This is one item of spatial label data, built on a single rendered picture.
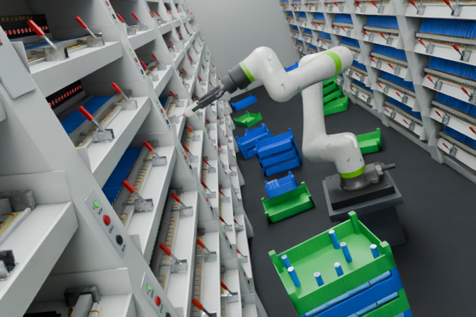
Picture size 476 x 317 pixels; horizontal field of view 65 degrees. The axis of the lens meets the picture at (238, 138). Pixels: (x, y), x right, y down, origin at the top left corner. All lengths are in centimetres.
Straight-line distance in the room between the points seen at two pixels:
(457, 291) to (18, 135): 156
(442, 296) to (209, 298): 93
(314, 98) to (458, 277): 95
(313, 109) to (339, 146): 25
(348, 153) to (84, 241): 130
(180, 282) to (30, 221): 47
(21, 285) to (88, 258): 19
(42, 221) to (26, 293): 11
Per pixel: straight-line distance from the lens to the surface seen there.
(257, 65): 146
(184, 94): 196
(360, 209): 175
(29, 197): 62
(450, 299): 171
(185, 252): 106
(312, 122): 183
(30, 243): 54
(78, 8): 128
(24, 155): 61
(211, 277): 125
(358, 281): 112
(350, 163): 175
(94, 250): 66
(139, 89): 126
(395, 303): 124
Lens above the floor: 128
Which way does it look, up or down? 19 degrees down
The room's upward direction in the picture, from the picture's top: 24 degrees counter-clockwise
